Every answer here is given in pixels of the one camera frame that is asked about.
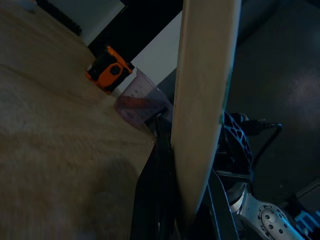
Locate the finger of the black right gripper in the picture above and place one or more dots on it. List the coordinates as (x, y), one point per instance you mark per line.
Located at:
(235, 140)

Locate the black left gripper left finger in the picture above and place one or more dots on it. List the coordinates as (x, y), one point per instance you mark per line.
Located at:
(155, 195)

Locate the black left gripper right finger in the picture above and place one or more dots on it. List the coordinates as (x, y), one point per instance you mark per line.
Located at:
(217, 220)

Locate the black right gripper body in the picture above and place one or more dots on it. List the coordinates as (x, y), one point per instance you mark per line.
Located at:
(235, 177)

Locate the floral round plate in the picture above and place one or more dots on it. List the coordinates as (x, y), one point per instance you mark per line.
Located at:
(205, 87)

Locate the pink measuring jug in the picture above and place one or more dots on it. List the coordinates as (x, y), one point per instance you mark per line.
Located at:
(135, 105)

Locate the light wooden table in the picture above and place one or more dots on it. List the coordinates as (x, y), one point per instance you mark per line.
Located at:
(50, 125)

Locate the orange black tape measure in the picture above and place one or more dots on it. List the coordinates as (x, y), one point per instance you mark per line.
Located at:
(107, 75)

